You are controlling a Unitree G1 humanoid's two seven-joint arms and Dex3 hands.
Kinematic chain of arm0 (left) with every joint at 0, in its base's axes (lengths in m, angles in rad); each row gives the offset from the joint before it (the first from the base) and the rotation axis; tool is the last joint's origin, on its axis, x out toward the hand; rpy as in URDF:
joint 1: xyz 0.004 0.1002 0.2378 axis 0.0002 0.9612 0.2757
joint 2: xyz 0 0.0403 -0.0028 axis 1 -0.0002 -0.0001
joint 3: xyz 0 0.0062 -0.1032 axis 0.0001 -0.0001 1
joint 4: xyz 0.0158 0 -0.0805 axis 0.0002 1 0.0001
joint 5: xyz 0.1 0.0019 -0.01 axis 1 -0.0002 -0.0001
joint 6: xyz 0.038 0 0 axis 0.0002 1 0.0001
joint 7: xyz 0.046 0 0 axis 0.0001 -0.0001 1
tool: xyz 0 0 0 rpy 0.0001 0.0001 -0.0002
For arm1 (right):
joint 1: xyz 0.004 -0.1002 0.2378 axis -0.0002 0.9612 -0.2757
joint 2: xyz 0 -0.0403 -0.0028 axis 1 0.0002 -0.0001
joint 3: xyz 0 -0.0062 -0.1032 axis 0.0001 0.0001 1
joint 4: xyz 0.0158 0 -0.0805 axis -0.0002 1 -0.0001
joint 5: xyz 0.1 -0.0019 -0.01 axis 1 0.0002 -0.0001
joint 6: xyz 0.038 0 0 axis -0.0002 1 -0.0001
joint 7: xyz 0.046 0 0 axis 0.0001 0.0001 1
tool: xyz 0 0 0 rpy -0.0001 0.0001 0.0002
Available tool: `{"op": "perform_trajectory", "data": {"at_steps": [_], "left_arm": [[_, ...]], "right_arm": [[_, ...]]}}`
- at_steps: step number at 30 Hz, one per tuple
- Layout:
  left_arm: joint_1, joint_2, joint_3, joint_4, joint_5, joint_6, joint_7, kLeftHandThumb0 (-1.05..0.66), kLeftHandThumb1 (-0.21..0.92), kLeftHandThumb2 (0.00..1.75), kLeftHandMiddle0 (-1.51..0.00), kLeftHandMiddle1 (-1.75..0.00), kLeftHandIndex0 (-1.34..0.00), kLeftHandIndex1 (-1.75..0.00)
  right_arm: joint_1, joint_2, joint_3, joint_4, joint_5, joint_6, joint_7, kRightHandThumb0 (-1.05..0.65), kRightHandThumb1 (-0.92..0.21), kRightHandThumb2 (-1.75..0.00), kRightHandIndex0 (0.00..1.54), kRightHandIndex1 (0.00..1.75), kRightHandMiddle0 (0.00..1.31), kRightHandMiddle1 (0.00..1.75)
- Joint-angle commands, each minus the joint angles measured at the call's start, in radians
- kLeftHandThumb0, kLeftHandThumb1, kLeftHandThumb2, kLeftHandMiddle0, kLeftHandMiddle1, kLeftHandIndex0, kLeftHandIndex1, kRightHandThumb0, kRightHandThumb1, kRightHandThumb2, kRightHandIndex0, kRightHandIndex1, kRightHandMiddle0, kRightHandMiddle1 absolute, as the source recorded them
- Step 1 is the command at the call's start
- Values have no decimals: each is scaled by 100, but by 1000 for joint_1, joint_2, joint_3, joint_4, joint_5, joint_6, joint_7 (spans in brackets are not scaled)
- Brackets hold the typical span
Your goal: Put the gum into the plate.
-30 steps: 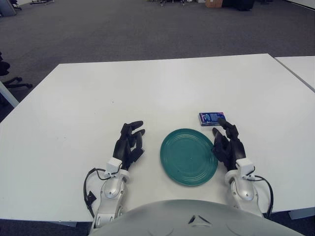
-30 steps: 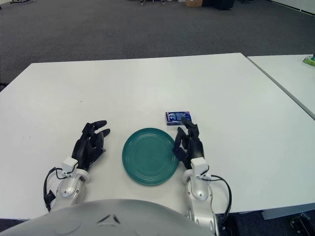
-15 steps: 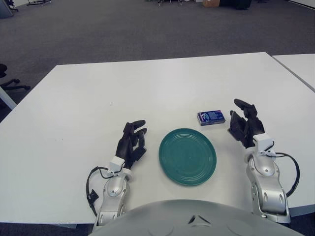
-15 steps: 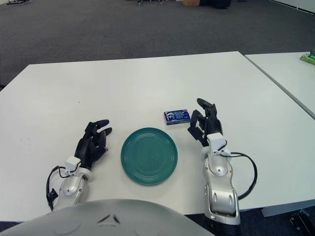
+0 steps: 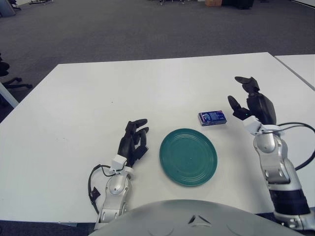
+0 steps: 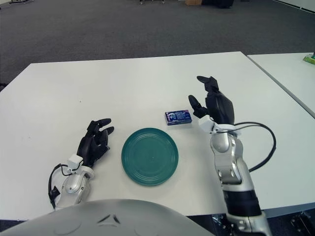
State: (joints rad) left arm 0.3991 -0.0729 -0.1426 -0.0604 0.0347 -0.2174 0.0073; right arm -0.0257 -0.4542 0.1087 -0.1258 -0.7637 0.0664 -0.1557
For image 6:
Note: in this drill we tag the small green box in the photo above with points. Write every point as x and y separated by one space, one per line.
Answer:
309 59

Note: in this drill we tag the grey robot torso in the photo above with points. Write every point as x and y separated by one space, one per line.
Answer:
110 221

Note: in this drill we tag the blue gum box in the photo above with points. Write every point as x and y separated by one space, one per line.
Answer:
178 117

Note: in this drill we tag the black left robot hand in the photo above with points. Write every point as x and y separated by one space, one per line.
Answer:
91 147

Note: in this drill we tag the white side table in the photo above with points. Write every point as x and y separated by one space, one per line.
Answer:
290 71

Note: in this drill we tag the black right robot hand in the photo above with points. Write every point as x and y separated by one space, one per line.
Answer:
220 107

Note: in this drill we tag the brown cardboard box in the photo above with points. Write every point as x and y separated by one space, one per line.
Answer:
193 2

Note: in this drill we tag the black background furniture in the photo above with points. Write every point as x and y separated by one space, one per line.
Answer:
221 2

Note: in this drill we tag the teal round plate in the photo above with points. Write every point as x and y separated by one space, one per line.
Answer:
150 157

